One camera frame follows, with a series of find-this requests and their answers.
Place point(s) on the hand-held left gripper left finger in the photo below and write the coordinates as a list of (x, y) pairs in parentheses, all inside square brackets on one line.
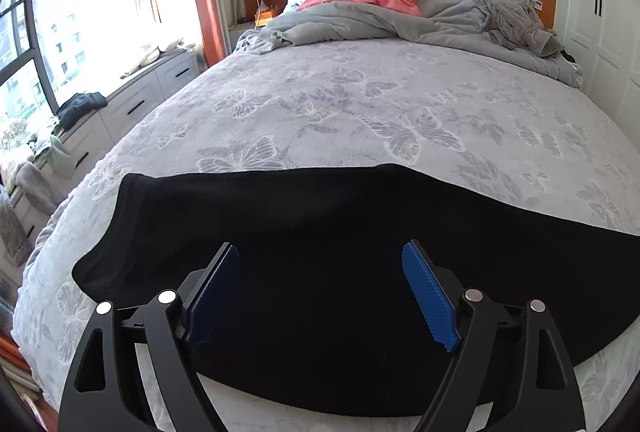
[(212, 302)]

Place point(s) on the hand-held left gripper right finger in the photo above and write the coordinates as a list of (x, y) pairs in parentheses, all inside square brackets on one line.
[(430, 297)]

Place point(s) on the black pants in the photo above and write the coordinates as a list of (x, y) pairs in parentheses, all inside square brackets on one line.
[(320, 222)]

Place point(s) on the white window seat cabinet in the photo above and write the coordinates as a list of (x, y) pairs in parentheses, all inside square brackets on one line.
[(150, 92)]

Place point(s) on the pile of light clothes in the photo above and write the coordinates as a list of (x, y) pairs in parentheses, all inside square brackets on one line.
[(30, 172)]

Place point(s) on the dark clothes pile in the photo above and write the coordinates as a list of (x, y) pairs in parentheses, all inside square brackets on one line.
[(80, 107)]

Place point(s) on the beige cloth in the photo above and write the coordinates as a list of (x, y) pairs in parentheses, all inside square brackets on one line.
[(155, 54)]

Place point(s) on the black garment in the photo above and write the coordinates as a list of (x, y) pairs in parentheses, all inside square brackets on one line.
[(568, 56)]

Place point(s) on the grey duvet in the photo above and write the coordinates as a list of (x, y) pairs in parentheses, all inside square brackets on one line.
[(450, 12)]

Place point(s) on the crumpled grey garment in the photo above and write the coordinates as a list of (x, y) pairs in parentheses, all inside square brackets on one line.
[(515, 19)]

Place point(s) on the small orange box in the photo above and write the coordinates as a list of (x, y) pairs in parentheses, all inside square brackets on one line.
[(264, 16)]

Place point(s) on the white wardrobe doors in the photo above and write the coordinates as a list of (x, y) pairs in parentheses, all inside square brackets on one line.
[(600, 37)]

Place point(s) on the black framed window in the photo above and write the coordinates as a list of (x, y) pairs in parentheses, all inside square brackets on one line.
[(25, 37)]

